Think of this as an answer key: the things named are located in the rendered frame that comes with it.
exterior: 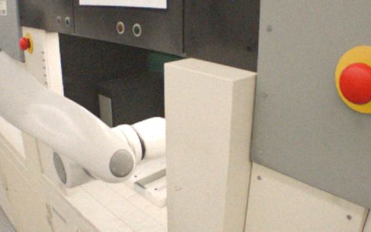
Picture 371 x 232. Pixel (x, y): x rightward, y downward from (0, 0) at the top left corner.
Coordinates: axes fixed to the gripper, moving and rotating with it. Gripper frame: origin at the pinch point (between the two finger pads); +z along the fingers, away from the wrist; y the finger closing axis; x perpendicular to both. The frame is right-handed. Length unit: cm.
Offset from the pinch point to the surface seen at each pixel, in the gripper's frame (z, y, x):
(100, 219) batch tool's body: -15.1, -22.1, -32.9
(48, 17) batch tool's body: -18.5, -33.5, 23.8
